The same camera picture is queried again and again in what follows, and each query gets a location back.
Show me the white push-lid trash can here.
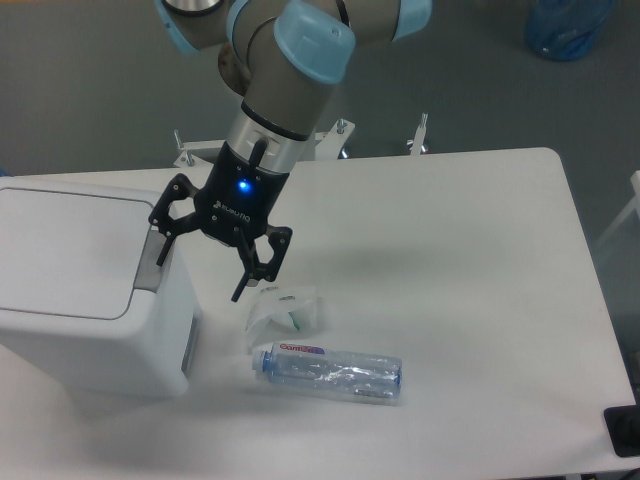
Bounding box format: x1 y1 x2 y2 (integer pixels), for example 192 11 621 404
1 177 200 397

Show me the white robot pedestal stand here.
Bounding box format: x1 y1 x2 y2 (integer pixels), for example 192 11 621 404
172 34 430 168

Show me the clear plastic water bottle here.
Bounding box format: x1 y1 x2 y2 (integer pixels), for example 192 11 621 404
251 342 403 403

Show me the white frame at right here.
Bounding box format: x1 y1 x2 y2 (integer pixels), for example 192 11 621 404
596 171 639 248

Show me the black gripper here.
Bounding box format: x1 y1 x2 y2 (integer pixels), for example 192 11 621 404
148 140 294 303

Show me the black device at edge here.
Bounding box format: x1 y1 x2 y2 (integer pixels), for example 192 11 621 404
604 405 639 458

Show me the crumpled white plastic wrapper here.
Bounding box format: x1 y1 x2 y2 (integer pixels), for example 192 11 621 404
244 286 319 353

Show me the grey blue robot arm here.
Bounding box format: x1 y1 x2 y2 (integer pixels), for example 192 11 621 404
149 0 433 286

